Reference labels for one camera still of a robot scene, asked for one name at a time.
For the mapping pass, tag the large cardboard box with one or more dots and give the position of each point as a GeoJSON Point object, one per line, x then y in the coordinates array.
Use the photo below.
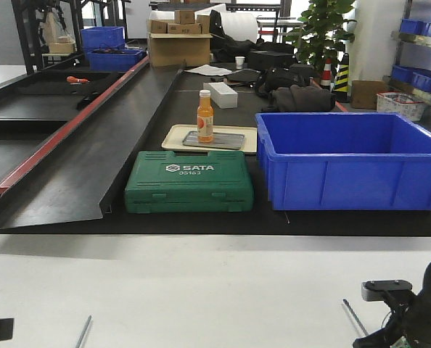
{"type": "Point", "coordinates": [175, 49]}

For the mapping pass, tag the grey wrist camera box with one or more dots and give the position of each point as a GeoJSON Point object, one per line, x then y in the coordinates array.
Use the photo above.
{"type": "Point", "coordinates": [372, 291]}

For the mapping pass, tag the orange juice bottle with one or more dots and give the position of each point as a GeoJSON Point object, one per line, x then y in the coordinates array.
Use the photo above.
{"type": "Point", "coordinates": [205, 115]}

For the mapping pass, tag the small grey metal tray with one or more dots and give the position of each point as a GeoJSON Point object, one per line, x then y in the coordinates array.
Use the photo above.
{"type": "Point", "coordinates": [230, 141]}

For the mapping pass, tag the blue crate behind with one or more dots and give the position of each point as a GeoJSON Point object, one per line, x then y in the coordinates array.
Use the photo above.
{"type": "Point", "coordinates": [103, 37]}

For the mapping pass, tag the white plastic basket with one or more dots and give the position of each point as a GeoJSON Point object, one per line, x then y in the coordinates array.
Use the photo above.
{"type": "Point", "coordinates": [402, 104]}

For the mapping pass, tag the white paper cup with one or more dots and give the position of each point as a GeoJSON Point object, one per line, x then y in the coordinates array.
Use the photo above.
{"type": "Point", "coordinates": [239, 60]}

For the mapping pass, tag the black slanted metal chute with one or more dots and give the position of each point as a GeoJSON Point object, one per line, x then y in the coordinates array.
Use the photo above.
{"type": "Point", "coordinates": [75, 175]}

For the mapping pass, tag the blue crate on conveyor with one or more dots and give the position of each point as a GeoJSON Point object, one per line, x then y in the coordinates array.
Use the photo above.
{"type": "Point", "coordinates": [114, 60]}

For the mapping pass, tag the large blue plastic bin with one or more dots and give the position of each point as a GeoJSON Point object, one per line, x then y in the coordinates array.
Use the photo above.
{"type": "Point", "coordinates": [344, 161]}

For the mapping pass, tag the red white traffic cone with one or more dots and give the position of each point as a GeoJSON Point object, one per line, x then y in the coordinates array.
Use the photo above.
{"type": "Point", "coordinates": [326, 75]}

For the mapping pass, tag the black bag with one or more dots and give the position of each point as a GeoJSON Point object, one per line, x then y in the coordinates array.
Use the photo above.
{"type": "Point", "coordinates": [276, 77]}

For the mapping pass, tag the brown cardboard box on floor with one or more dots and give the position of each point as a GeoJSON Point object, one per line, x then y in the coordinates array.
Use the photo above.
{"type": "Point", "coordinates": [364, 93]}

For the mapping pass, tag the black equipment case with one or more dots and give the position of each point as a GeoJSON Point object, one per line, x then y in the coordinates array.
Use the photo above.
{"type": "Point", "coordinates": [264, 60]}

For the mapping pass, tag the orange handled tool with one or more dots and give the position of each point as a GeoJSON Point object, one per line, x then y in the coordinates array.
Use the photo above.
{"type": "Point", "coordinates": [78, 81]}

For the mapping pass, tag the dark grey folded jacket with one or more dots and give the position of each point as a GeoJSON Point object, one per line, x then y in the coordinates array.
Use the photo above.
{"type": "Point", "coordinates": [300, 99]}

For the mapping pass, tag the white rectangular box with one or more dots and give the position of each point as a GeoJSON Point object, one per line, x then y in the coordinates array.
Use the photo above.
{"type": "Point", "coordinates": [223, 95]}

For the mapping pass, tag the beige plastic tray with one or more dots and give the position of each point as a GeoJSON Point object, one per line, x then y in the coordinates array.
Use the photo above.
{"type": "Point", "coordinates": [174, 140]}

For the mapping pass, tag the white paper sheet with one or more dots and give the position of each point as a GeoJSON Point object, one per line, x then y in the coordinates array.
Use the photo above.
{"type": "Point", "coordinates": [209, 70]}

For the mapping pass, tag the green SATA tool case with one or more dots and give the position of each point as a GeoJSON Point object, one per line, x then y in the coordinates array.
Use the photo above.
{"type": "Point", "coordinates": [162, 181]}

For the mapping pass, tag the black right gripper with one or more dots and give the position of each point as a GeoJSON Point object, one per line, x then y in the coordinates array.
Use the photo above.
{"type": "Point", "coordinates": [409, 324]}

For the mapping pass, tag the black yellow traffic cone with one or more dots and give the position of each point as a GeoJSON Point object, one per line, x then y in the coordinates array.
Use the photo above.
{"type": "Point", "coordinates": [340, 88]}

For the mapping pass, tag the green potted plant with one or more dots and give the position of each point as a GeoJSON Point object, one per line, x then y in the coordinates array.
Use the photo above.
{"type": "Point", "coordinates": [323, 34]}

